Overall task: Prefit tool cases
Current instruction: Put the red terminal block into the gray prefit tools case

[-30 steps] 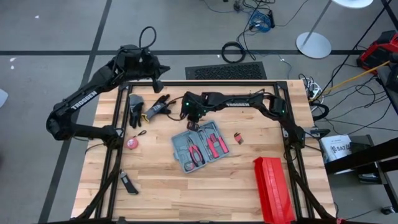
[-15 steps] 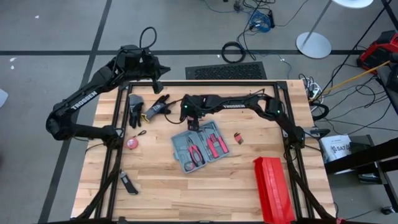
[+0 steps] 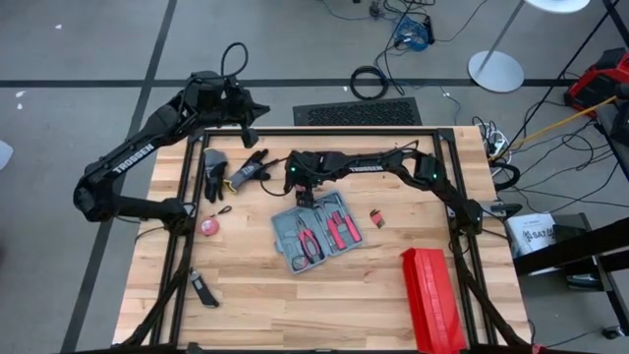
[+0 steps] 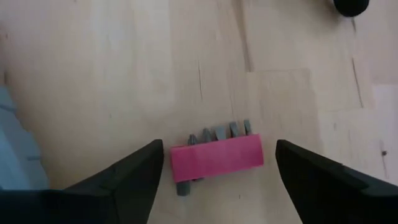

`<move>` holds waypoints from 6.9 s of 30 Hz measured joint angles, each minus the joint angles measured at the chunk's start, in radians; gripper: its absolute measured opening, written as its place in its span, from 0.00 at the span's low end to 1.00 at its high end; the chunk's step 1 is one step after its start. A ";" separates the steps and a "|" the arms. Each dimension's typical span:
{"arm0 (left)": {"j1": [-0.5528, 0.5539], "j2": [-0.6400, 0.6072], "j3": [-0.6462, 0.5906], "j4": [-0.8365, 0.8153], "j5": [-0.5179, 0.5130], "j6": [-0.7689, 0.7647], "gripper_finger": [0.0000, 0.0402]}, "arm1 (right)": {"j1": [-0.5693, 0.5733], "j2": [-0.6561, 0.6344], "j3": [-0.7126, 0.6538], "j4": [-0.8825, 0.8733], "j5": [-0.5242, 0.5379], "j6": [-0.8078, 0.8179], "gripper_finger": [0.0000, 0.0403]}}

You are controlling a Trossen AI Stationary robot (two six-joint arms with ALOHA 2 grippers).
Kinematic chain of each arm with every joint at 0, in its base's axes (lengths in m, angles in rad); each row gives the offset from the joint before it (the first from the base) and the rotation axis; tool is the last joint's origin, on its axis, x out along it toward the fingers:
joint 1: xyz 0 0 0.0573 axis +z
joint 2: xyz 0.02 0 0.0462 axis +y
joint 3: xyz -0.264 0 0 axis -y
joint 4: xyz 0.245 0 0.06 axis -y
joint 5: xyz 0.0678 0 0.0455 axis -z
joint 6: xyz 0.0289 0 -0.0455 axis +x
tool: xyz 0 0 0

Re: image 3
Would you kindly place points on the grey plastic tool case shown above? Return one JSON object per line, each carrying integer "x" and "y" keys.
{"x": 285, "y": 231}

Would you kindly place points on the grey work glove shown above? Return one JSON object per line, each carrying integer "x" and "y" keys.
{"x": 214, "y": 167}

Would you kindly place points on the black aluminium table frame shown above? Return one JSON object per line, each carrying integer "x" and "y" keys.
{"x": 344, "y": 132}

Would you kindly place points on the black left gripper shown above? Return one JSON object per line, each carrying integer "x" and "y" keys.
{"x": 236, "y": 105}

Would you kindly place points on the red black tool box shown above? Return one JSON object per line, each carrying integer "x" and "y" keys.
{"x": 597, "y": 81}

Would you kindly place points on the white round pedestal table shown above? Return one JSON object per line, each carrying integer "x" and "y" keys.
{"x": 495, "y": 71}

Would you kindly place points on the white cardboard box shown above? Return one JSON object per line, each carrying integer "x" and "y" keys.
{"x": 533, "y": 233}

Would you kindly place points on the black work glove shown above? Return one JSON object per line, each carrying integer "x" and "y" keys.
{"x": 248, "y": 172}

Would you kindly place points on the pale grey round object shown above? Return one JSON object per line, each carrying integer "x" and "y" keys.
{"x": 4, "y": 155}

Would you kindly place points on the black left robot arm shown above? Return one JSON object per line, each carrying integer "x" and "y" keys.
{"x": 162, "y": 123}

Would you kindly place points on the pink screwdriver bit holder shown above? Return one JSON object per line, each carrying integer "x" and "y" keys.
{"x": 377, "y": 218}

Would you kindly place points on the thin black stand pole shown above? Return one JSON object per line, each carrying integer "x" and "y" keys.
{"x": 565, "y": 76}

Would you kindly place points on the small pink tape measure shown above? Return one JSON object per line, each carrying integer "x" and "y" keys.
{"x": 209, "y": 226}

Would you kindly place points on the black power strip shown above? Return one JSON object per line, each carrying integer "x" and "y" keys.
{"x": 429, "y": 29}

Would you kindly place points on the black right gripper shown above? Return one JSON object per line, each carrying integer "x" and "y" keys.
{"x": 304, "y": 169}

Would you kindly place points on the small black floor object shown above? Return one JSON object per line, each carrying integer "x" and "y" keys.
{"x": 613, "y": 333}

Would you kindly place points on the black utility knife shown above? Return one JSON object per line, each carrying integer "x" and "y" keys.
{"x": 201, "y": 287}

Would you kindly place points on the clear safety glasses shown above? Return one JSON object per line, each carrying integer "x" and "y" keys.
{"x": 416, "y": 143}

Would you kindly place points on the white power strip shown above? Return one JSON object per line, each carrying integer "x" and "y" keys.
{"x": 496, "y": 142}

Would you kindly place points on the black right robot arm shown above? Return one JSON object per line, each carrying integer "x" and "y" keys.
{"x": 373, "y": 164}

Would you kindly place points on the red plastic bin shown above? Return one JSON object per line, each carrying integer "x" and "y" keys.
{"x": 432, "y": 300}

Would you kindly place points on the black shelf rack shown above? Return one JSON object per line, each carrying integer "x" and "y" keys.
{"x": 580, "y": 248}

